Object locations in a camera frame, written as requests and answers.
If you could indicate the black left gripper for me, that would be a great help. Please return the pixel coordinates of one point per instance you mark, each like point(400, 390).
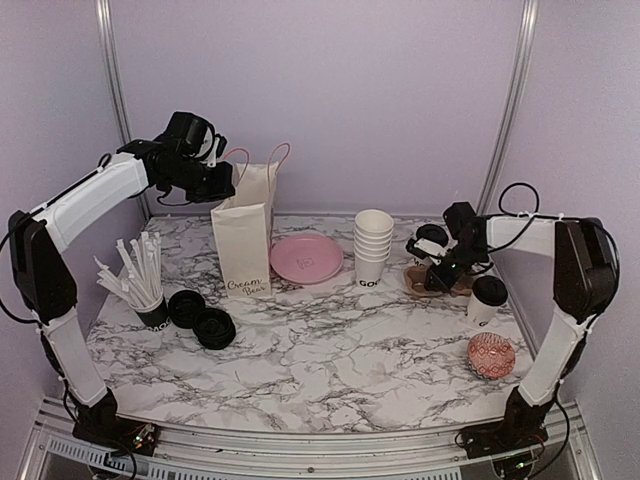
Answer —
point(223, 187)

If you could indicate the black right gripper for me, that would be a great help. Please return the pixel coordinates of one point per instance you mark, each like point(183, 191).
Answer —
point(443, 283)

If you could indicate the brown cardboard cup carrier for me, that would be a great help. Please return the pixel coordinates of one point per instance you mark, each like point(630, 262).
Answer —
point(415, 277)

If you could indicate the black cup lid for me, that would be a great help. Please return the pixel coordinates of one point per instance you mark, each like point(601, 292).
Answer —
point(490, 290)
point(433, 233)

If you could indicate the white paper coffee cup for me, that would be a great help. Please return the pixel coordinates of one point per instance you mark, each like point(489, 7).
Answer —
point(479, 314)

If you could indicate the white paper bag pink handles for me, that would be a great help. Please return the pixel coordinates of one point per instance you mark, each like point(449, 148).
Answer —
point(243, 224)

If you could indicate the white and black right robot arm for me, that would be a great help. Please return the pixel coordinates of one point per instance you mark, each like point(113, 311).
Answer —
point(585, 281)

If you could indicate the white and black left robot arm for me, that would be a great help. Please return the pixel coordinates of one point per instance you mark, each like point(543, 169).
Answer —
point(188, 156)

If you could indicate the stack of white paper cups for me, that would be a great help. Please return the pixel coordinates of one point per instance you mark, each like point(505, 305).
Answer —
point(373, 230)

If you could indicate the pink plate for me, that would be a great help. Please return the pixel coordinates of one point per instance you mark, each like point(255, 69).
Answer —
point(306, 259)

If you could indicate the rear stack of black lids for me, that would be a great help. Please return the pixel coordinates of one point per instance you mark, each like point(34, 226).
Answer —
point(184, 306)

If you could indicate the stack of black lids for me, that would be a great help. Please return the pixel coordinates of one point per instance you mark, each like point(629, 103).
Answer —
point(184, 306)
point(214, 328)

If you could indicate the black cup holding straws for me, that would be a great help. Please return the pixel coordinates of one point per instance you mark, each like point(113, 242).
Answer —
point(156, 316)

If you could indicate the front stack of black lids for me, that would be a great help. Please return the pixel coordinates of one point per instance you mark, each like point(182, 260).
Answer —
point(214, 328)

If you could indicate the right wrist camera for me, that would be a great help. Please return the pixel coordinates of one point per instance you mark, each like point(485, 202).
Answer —
point(433, 250)

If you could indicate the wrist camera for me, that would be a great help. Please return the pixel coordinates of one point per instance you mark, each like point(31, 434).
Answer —
point(433, 250)
point(215, 151)

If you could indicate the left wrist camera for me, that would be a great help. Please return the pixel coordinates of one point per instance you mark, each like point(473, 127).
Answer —
point(215, 151)

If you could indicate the left aluminium frame post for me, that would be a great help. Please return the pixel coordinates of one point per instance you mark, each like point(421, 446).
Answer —
point(110, 60)

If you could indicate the aluminium frame post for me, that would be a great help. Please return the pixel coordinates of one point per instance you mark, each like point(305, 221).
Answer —
point(110, 60)
point(522, 56)

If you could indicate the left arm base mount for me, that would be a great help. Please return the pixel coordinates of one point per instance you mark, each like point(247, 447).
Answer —
point(101, 424)

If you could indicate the right aluminium frame post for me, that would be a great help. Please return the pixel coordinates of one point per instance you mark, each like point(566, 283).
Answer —
point(522, 56)

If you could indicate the front aluminium rail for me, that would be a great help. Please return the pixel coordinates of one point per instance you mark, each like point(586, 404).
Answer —
point(190, 452)

